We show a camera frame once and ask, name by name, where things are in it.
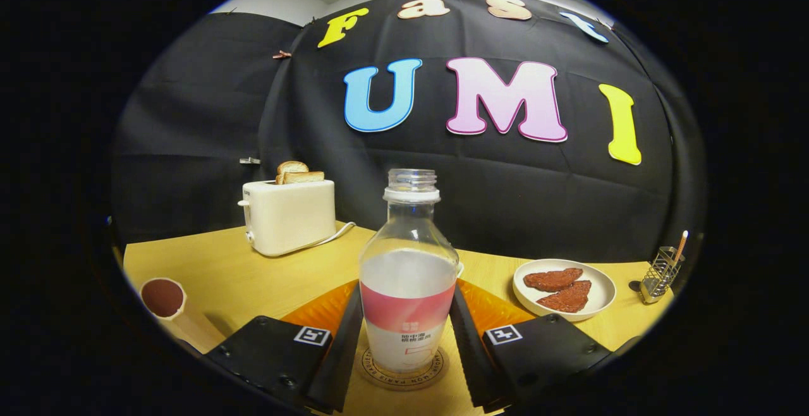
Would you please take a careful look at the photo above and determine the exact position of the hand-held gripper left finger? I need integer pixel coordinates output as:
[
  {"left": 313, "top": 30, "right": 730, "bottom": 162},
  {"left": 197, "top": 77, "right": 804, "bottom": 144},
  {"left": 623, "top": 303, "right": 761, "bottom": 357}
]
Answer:
[{"left": 204, "top": 282, "right": 365, "bottom": 413}]

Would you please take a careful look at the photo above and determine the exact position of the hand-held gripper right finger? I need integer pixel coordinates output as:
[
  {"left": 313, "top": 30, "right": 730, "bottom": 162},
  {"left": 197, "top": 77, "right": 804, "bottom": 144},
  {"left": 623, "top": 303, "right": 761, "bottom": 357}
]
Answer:
[{"left": 449, "top": 282, "right": 614, "bottom": 413}]

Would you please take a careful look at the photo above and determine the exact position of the round wooden coaster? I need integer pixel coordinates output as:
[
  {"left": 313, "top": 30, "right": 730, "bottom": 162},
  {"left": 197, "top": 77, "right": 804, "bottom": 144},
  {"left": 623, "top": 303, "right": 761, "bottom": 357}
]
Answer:
[{"left": 354, "top": 340, "right": 451, "bottom": 391}]

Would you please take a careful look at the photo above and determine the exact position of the cream cup with wooden handle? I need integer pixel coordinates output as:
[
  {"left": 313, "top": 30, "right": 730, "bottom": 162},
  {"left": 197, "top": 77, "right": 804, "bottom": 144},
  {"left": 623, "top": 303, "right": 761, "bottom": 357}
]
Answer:
[{"left": 139, "top": 278, "right": 225, "bottom": 353}]

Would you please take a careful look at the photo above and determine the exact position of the clear juice bottle white label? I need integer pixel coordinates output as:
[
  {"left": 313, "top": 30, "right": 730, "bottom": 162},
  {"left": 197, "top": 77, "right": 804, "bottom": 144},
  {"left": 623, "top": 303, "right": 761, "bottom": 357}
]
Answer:
[{"left": 358, "top": 169, "right": 460, "bottom": 374}]

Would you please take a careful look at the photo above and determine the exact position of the red-brown meat slice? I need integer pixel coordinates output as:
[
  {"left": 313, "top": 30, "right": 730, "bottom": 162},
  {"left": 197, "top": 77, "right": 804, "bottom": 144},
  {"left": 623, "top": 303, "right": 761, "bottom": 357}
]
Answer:
[
  {"left": 523, "top": 267, "right": 584, "bottom": 293},
  {"left": 537, "top": 280, "right": 592, "bottom": 314}
]

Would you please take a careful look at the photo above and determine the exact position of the white round plate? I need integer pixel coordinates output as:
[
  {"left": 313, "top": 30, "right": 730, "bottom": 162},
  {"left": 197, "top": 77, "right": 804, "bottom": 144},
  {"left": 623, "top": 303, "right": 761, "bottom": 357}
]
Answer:
[{"left": 513, "top": 259, "right": 617, "bottom": 322}]

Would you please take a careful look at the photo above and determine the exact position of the wooden table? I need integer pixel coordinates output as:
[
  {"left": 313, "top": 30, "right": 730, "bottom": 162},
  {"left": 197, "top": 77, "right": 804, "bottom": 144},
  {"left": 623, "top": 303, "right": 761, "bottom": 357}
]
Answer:
[{"left": 123, "top": 221, "right": 674, "bottom": 416}]

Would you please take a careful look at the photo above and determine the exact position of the cream toaster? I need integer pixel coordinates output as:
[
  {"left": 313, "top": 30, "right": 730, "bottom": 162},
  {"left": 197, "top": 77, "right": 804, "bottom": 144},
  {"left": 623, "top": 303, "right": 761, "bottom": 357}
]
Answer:
[{"left": 238, "top": 180, "right": 336, "bottom": 257}]

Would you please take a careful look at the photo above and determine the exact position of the black backdrop cloth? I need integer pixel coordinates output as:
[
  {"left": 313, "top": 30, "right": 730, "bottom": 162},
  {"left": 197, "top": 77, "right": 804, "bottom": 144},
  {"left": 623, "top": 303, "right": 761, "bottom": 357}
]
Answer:
[{"left": 111, "top": 0, "right": 705, "bottom": 264}]

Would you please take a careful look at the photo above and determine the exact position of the rounded toast slice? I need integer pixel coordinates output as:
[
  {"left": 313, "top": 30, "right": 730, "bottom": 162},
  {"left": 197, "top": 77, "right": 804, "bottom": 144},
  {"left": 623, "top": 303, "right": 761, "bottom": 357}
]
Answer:
[{"left": 276, "top": 161, "right": 309, "bottom": 184}]

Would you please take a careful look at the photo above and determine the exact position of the white toaster cable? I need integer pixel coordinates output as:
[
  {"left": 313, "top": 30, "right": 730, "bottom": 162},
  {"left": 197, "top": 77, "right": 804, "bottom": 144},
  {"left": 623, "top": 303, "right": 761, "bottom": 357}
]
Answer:
[{"left": 303, "top": 221, "right": 356, "bottom": 254}]

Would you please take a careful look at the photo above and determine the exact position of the metal wire utensil holder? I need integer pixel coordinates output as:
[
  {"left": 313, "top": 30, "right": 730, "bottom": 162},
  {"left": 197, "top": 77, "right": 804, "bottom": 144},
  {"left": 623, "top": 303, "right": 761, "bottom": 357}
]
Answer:
[{"left": 639, "top": 246, "right": 685, "bottom": 305}]

